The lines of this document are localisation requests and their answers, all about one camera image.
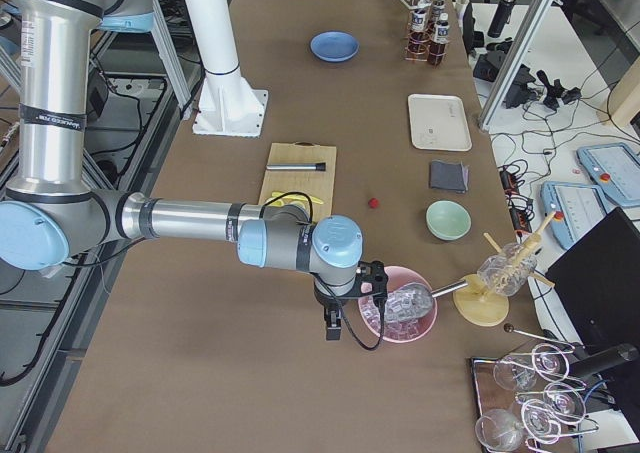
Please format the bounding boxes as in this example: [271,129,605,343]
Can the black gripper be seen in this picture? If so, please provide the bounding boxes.
[314,283,343,341]

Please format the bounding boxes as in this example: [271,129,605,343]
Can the blue plate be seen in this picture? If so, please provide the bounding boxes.
[309,31,360,63]

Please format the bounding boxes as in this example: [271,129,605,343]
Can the clear ice cubes pile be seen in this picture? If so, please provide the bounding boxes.
[384,303,436,343]

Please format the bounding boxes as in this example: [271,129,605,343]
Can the metal ice scoop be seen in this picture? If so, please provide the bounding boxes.
[384,280,468,322]

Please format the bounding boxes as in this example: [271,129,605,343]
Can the pink bowl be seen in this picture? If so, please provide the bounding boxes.
[383,266,437,343]

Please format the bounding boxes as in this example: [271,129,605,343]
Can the wooden cutting board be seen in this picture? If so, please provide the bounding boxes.
[259,143,337,219]

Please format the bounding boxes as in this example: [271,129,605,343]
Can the wooden cup tree stand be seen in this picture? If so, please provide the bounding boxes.
[453,211,556,327]

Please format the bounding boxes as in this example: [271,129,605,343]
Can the mint green bowl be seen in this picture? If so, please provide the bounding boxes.
[425,200,471,241]

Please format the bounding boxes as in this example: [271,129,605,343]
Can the clear glass mug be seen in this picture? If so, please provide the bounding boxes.
[477,243,537,297]

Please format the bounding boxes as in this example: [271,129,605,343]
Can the wine glass rack tray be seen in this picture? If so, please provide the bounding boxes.
[470,340,599,452]

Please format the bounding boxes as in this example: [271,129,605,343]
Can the cream plastic tray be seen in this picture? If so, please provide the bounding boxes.
[408,93,472,152]

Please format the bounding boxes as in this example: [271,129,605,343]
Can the black laptop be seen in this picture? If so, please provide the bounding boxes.
[546,207,639,348]

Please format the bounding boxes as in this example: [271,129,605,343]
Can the blue teach pendant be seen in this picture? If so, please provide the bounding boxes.
[540,181,614,250]
[577,143,639,206]

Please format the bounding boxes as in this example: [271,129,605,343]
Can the dark sauce bottle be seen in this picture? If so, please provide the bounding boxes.
[406,3,430,61]
[427,13,450,66]

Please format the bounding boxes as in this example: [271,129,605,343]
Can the black thermos bottle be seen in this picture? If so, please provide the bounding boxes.
[487,0,517,38]

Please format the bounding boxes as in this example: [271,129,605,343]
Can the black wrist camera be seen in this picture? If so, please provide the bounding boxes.
[354,260,388,301]

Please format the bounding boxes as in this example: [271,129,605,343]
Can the black handled knife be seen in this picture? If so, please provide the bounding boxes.
[266,162,327,171]

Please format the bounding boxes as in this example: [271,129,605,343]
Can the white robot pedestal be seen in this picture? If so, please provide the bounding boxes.
[185,0,268,138]

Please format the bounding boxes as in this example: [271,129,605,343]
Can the copper wire bottle rack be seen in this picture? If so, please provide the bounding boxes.
[404,6,450,66]

